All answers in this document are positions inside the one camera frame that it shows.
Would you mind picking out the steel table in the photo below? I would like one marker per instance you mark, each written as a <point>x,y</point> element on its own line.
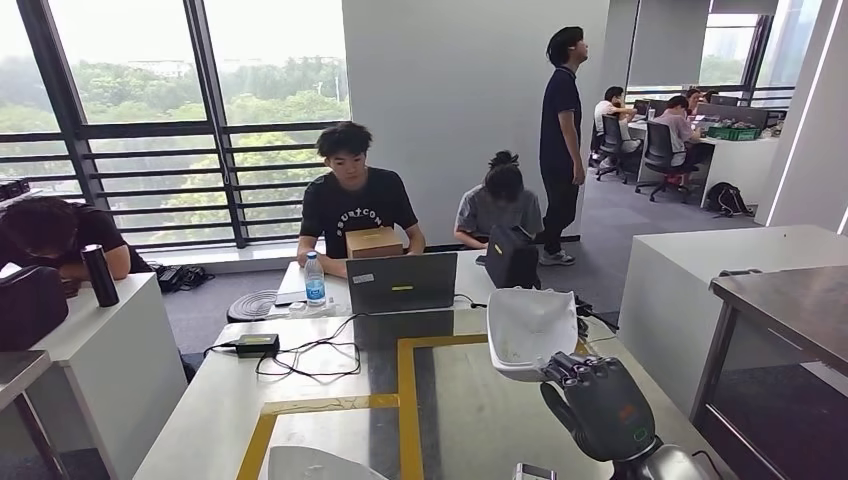
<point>20,371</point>

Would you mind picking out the black window railing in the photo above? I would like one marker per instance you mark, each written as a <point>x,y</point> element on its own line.
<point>132,129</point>

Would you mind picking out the grey laptop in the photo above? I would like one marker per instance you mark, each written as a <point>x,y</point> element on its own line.
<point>404,285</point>

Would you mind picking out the small cardboard box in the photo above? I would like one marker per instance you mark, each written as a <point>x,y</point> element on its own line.
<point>374,244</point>

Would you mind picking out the steel workbench with yellow tape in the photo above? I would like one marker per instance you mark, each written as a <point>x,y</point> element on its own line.
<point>218,397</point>

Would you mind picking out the black soft bag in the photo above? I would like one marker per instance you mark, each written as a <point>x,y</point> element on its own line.
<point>30,308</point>

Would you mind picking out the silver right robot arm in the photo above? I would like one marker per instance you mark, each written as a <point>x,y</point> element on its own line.
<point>676,467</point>

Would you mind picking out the black equipment case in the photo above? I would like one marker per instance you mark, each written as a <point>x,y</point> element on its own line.
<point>13,188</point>

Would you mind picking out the black backpack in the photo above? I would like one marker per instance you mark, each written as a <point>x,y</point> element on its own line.
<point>727,200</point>

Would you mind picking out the green plastic crate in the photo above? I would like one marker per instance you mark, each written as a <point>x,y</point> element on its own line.
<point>734,133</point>

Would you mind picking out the white desk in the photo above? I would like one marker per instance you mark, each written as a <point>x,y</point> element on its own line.
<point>742,169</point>
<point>662,298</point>
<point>126,358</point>

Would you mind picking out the round ribbed stool seat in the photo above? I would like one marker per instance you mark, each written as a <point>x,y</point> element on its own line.
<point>252,306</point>

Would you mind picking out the clear water bottle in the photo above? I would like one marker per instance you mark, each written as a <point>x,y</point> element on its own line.
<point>315,285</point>

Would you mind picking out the black thermos flask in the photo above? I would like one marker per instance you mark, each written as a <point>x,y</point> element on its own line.
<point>100,278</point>

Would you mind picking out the white plastic shell part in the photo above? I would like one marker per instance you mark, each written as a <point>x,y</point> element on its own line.
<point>530,324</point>
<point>318,467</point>

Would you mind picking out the black upright case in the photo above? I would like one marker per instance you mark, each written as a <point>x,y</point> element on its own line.
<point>510,262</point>

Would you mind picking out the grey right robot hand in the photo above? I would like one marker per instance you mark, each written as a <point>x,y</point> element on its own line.
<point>609,411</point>

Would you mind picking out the black power adapter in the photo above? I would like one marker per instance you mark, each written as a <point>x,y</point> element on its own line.
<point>257,345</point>

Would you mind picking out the person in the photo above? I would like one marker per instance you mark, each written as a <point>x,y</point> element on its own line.
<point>490,212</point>
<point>560,132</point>
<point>86,232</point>
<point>676,129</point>
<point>358,205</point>
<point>609,112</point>
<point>694,100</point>

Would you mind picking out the black office chair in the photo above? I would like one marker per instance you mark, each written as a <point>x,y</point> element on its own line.
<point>659,156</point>
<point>613,142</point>

